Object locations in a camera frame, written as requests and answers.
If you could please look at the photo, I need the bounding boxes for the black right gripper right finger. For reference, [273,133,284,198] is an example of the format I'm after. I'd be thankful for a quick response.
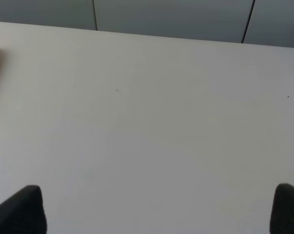
[269,183,294,234]

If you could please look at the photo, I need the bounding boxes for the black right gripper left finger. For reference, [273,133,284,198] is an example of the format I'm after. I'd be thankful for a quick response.
[0,185,47,234]

